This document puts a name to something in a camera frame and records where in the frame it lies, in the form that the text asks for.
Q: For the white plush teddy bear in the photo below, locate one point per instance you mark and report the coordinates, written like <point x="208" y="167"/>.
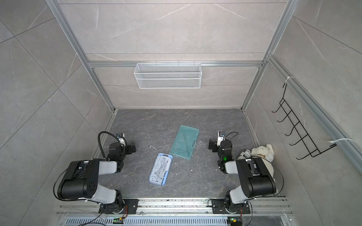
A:
<point x="267" y="154"/>

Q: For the black wire hook rack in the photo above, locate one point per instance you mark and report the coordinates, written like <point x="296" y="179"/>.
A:
<point x="299" y="129"/>

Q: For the blue transparent geometry set case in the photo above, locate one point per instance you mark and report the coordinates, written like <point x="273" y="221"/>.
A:
<point x="160" y="170"/>

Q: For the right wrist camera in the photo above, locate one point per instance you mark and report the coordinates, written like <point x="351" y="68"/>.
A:
<point x="220" y="137"/>

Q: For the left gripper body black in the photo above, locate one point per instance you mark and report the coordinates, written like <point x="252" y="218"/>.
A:
<point x="128" y="150"/>

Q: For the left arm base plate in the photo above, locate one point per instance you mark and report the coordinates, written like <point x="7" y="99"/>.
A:
<point x="126" y="206"/>

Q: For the aluminium mounting rail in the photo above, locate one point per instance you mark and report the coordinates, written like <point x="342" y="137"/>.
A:
<point x="183" y="206"/>

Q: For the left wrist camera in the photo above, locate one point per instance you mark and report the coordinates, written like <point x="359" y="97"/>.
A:
<point x="121" y="139"/>

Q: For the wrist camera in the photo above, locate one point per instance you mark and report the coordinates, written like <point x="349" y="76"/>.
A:
<point x="220" y="137"/>
<point x="121" y="139"/>

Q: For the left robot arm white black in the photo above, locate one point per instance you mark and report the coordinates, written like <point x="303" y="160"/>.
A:
<point x="79" y="182"/>

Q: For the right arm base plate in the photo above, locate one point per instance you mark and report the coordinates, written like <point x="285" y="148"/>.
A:
<point x="221" y="206"/>

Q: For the newspaper print roll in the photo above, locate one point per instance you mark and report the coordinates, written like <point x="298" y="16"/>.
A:
<point x="245" y="154"/>

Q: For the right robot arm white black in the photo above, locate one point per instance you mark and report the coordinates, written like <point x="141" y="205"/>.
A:
<point x="254" y="169"/>

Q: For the white wire mesh basket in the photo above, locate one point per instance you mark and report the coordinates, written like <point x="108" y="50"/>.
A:
<point x="168" y="75"/>

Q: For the green transparent ruler set case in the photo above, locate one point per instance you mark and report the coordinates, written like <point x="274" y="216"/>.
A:
<point x="185" y="142"/>

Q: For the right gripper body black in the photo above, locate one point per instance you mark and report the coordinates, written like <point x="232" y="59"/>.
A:
<point x="215" y="148"/>

